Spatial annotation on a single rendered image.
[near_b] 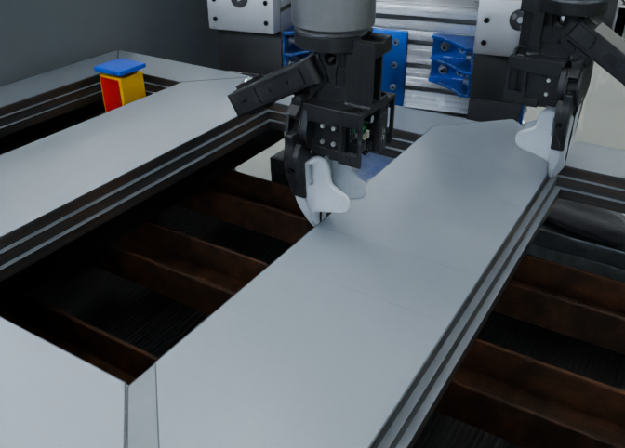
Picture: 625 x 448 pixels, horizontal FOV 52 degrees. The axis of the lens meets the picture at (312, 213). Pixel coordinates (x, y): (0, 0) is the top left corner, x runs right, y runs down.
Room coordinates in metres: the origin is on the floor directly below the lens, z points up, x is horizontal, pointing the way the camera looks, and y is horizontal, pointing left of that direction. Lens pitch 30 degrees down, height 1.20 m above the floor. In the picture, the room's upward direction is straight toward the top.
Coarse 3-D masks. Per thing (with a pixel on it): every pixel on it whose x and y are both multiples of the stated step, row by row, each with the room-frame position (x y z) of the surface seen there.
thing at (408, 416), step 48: (48, 96) 1.01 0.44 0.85; (96, 96) 1.08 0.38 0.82; (192, 144) 0.81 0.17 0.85; (240, 144) 0.88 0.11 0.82; (96, 192) 0.67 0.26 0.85; (144, 192) 0.71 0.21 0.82; (576, 192) 0.70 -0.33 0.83; (624, 192) 0.68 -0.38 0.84; (0, 240) 0.56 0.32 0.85; (48, 240) 0.59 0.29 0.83; (528, 240) 0.59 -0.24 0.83; (480, 288) 0.49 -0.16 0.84; (144, 384) 0.35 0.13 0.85; (432, 384) 0.37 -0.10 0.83; (144, 432) 0.31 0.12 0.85; (384, 432) 0.31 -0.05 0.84
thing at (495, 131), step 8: (448, 128) 0.85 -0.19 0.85; (456, 128) 0.85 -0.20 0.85; (464, 128) 0.85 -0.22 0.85; (472, 128) 0.85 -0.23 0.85; (480, 128) 0.85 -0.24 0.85; (488, 128) 0.85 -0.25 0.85; (496, 128) 0.85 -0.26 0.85; (504, 128) 0.85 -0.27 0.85; (512, 128) 0.85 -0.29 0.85; (520, 128) 0.85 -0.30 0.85; (480, 136) 0.82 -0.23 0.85; (488, 136) 0.82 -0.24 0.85; (496, 136) 0.82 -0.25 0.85; (504, 136) 0.82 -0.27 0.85; (512, 136) 0.82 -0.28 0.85
